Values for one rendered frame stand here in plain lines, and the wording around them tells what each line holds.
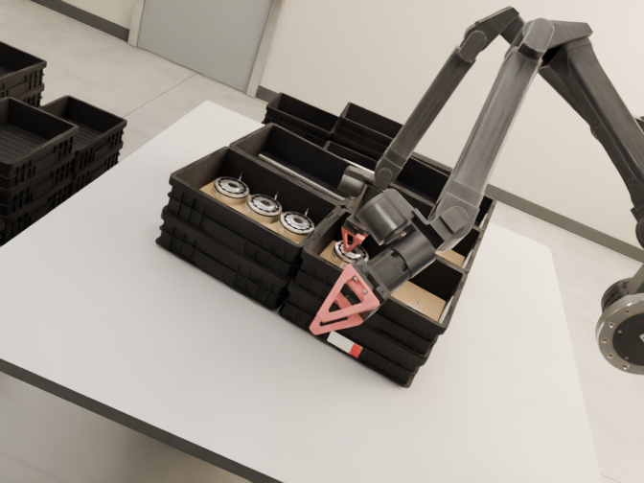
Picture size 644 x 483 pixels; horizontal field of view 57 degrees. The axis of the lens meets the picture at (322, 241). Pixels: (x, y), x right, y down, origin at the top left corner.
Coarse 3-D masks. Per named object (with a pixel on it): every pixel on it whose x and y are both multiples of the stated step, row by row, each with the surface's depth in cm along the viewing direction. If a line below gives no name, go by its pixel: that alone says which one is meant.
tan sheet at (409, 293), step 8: (328, 248) 170; (320, 256) 166; (328, 256) 167; (400, 288) 166; (408, 288) 168; (416, 288) 169; (400, 296) 163; (408, 296) 164; (416, 296) 166; (424, 296) 167; (432, 296) 168; (408, 304) 161; (424, 304) 164; (432, 304) 165; (440, 304) 167; (424, 312) 161; (432, 312) 162; (440, 312) 163
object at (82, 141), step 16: (64, 96) 263; (48, 112) 254; (64, 112) 266; (80, 112) 266; (96, 112) 265; (80, 128) 266; (96, 128) 269; (112, 128) 254; (80, 144) 256; (96, 144) 243; (112, 144) 260; (80, 160) 237; (96, 160) 250; (112, 160) 268; (80, 176) 245; (96, 176) 257
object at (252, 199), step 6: (252, 198) 172; (258, 198) 173; (270, 198) 176; (252, 204) 169; (258, 204) 170; (276, 204) 174; (258, 210) 168; (264, 210) 169; (270, 210) 170; (276, 210) 172
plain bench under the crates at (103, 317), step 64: (192, 128) 231; (256, 128) 251; (128, 192) 182; (0, 256) 143; (64, 256) 150; (128, 256) 159; (512, 256) 236; (0, 320) 128; (64, 320) 134; (128, 320) 140; (192, 320) 147; (256, 320) 155; (512, 320) 198; (64, 384) 121; (128, 384) 126; (192, 384) 131; (256, 384) 138; (320, 384) 145; (384, 384) 152; (448, 384) 161; (512, 384) 170; (576, 384) 181; (192, 448) 121; (256, 448) 124; (320, 448) 129; (384, 448) 135; (448, 448) 142; (512, 448) 149; (576, 448) 157
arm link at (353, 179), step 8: (352, 168) 157; (384, 168) 151; (344, 176) 156; (352, 176) 156; (360, 176) 155; (368, 176) 155; (384, 176) 151; (344, 184) 156; (352, 184) 156; (360, 184) 156; (376, 184) 153; (384, 184) 152; (344, 192) 158; (352, 192) 156
